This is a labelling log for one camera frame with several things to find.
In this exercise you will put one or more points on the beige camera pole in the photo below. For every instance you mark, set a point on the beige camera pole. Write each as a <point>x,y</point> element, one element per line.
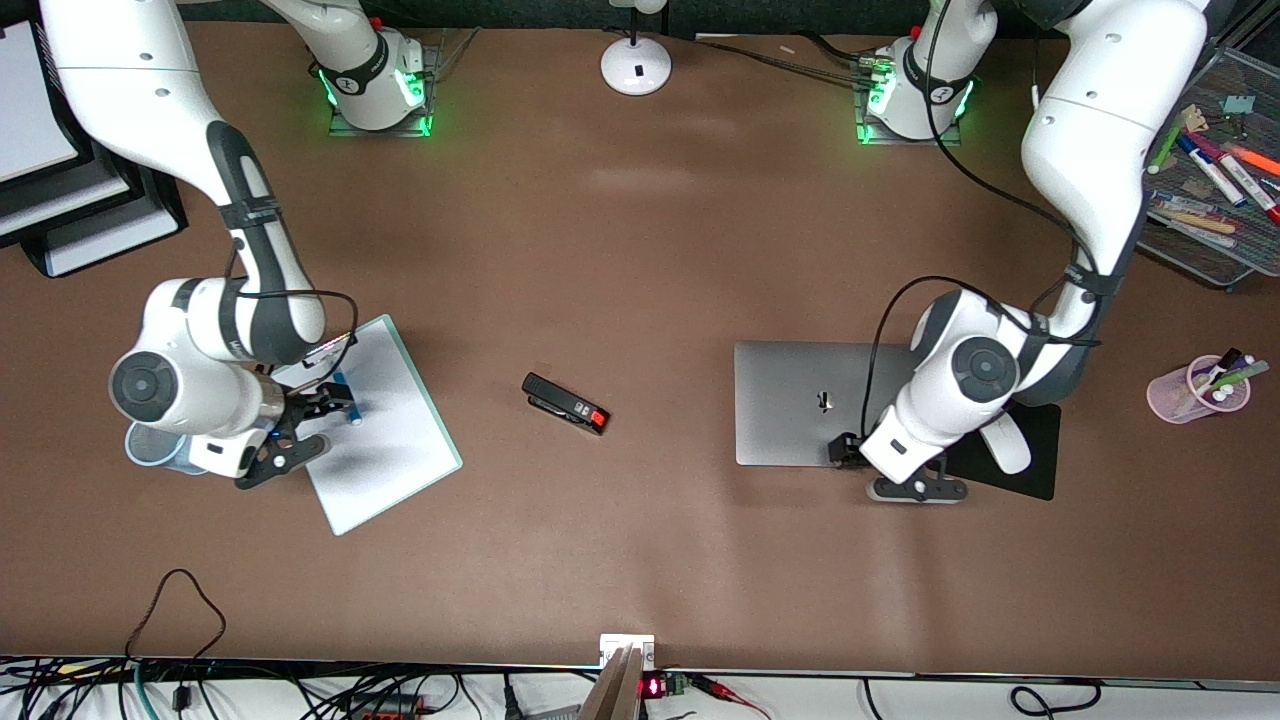
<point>615,695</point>

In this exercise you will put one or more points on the blue marker white cap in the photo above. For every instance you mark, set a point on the blue marker white cap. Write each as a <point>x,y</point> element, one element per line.
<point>353,413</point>

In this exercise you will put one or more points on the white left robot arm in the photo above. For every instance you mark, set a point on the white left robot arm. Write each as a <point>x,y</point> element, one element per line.
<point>1090,150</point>

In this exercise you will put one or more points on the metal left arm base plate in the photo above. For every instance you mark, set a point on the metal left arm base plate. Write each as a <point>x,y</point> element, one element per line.
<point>870,138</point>

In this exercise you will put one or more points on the white mount block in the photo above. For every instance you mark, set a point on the white mount block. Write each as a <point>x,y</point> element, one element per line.
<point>612,645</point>

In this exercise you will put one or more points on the black stapler red tip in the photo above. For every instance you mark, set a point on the black stapler red tip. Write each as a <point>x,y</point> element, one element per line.
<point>560,400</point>

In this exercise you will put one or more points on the silver mesh desk tray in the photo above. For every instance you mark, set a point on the silver mesh desk tray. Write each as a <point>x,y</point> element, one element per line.
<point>1200,260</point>

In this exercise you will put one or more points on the red-capped white marker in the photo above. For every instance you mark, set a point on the red-capped white marker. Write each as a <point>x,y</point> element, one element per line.
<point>1245,183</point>

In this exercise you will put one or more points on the light blue mesh cup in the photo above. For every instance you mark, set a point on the light blue mesh cup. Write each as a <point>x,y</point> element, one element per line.
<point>150,455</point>

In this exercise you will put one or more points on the orange highlighter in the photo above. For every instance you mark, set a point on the orange highlighter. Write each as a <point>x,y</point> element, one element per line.
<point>1255,160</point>

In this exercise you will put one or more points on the white pen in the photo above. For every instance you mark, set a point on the white pen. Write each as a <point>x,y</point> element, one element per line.
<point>1190,203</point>
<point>1200,238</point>

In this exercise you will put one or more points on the small beige clip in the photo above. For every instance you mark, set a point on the small beige clip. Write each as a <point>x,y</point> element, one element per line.
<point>1193,118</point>

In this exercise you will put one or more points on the black document tray stack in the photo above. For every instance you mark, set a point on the black document tray stack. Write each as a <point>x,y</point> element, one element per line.
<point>32,258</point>

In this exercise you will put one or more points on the yellow pen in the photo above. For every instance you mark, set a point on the yellow pen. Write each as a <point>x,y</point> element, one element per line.
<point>1205,222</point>

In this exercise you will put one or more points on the green marker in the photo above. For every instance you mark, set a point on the green marker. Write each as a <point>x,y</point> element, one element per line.
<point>1168,143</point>
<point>1245,374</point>

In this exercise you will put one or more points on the red LED display module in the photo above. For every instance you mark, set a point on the red LED display module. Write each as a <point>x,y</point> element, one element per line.
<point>655,687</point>

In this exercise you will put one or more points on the blue-capped white marker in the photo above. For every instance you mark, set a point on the blue-capped white marker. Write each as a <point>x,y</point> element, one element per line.
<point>1215,175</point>

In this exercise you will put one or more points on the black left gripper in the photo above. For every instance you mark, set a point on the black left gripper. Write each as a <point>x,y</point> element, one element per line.
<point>847,450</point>

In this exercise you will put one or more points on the white paper sheet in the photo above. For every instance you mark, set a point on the white paper sheet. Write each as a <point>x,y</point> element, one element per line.
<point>400,450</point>
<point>100,250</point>
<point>30,110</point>

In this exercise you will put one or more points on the silver laptop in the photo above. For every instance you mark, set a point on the silver laptop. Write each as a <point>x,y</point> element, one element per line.
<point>790,400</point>

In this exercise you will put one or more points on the pink mesh pen cup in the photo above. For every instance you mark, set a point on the pink mesh pen cup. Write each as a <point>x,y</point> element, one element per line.
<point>1170,395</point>

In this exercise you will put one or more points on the white lamp base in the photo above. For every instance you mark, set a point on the white lamp base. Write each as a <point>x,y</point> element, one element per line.
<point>620,65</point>

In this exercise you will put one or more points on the black mouse pad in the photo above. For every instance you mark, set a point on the black mouse pad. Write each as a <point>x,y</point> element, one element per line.
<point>1030,460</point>

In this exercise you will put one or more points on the teal binder clip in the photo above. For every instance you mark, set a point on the teal binder clip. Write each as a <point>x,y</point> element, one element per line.
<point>1238,104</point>

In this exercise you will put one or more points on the mint green clipboard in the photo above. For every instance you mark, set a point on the mint green clipboard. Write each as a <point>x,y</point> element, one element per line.
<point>426,402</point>

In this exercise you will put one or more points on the white computer mouse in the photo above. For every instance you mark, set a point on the white computer mouse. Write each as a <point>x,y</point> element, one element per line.
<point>1012,455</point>

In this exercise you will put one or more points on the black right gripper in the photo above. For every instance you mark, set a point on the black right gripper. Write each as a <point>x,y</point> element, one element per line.
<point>311,403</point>

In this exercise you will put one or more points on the purple marker black cap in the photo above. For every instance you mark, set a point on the purple marker black cap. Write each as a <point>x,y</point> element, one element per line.
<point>1228,358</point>

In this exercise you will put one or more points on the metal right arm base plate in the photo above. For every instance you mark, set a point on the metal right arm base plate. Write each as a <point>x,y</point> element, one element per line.
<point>345,130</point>

